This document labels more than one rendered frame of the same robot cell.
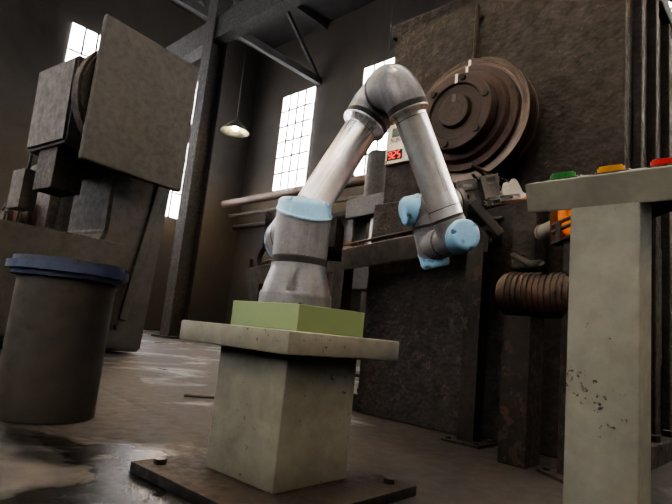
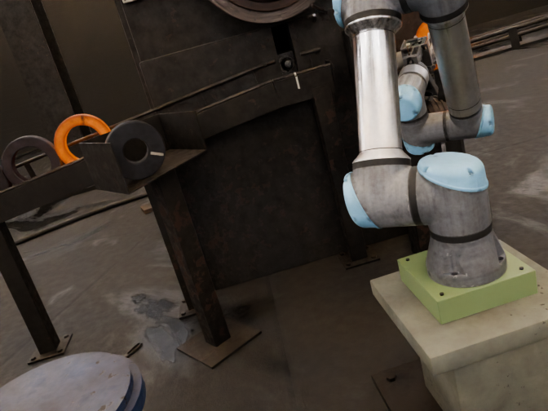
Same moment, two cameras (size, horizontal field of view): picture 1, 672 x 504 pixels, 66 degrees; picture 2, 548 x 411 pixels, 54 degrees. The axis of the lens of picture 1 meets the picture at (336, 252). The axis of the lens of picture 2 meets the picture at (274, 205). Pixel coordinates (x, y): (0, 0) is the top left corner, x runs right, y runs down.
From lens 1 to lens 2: 1.34 m
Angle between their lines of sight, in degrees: 53
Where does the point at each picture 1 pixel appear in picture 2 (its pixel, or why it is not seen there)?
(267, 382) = (529, 347)
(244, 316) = (461, 309)
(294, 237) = (485, 209)
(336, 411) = not seen: hidden behind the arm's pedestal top
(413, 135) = (462, 39)
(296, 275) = (493, 244)
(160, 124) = not seen: outside the picture
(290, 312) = (526, 281)
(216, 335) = (498, 346)
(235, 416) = (496, 391)
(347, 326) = not seen: hidden behind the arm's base
